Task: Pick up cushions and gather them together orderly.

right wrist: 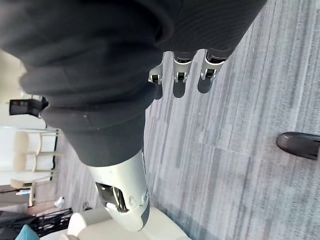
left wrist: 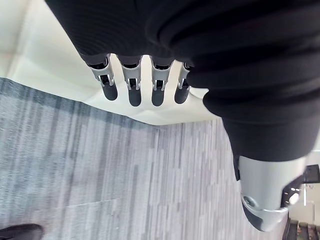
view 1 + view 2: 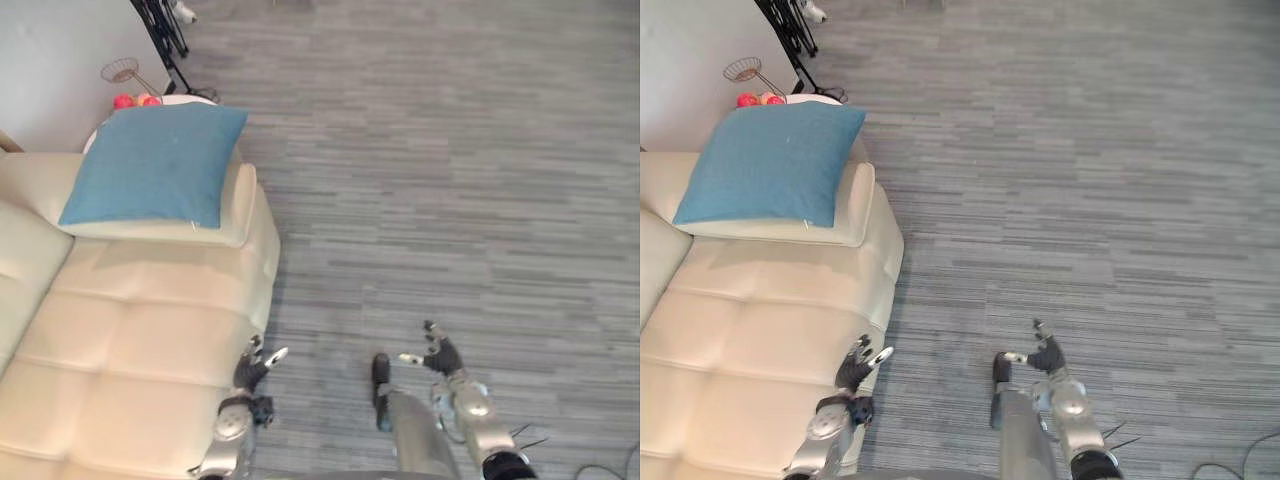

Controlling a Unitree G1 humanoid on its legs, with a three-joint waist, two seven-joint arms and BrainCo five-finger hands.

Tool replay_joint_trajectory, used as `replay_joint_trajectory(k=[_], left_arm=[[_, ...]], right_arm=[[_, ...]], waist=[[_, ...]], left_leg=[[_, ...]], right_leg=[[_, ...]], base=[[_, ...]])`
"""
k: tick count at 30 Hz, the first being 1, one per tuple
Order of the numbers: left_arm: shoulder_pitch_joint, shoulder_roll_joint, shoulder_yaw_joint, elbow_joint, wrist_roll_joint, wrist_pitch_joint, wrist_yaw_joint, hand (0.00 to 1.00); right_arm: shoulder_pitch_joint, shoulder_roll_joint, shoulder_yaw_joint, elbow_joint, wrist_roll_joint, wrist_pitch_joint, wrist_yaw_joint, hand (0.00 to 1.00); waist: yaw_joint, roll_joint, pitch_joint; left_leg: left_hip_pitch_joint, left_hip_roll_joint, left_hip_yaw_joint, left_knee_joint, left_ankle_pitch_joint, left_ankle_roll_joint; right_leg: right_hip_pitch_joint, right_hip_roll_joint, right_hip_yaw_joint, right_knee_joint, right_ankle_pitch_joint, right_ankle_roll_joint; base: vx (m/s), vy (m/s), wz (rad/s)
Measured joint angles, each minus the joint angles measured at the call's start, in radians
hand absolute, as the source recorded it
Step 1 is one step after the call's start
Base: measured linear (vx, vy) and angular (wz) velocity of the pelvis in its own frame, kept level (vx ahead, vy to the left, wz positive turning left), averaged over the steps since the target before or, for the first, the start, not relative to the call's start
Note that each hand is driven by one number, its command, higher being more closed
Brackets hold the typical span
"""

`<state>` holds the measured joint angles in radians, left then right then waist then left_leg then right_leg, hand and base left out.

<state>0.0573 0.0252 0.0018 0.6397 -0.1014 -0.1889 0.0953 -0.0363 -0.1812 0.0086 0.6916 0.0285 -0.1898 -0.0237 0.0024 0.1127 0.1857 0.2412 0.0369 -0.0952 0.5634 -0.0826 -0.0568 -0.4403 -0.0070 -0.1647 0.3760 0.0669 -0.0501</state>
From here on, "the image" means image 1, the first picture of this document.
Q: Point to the cream wooden chair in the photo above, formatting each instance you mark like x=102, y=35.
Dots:
x=30, y=160

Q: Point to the blue cloth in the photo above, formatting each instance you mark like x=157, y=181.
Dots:
x=28, y=233

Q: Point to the black metal rack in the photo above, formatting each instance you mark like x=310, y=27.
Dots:
x=51, y=220

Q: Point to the dark robot foot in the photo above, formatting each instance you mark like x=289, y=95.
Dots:
x=300, y=145

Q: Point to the black box device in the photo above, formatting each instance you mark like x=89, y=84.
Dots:
x=25, y=106

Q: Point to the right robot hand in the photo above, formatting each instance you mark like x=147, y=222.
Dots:
x=95, y=75

